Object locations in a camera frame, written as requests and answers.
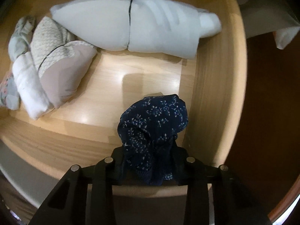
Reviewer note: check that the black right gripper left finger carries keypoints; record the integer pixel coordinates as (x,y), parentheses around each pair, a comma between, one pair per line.
(83,192)

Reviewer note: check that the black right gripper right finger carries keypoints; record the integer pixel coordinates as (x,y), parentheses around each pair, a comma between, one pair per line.
(232,202)

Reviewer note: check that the navy floral underwear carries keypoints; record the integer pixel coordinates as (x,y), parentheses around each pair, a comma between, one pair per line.
(148,130)

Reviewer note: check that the light blue rolled underwear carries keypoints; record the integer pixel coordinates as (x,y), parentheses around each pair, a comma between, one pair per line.
(33,96)

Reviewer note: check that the wooden drawer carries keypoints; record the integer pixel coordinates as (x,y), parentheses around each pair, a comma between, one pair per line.
(83,131)

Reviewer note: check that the floral grey small underwear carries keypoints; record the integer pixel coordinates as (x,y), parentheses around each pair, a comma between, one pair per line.
(10,98)

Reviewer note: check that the honeycomb pattern beige underwear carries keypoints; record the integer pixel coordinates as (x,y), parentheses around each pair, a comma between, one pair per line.
(60,60)

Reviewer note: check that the grey-green crumpled underwear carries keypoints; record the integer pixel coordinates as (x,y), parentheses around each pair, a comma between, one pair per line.
(21,38)

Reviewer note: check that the pale blue folded underwear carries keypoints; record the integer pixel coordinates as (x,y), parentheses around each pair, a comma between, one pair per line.
(144,26)

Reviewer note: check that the white nightstand cabinet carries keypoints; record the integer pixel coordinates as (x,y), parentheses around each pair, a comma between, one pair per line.
(269,16)

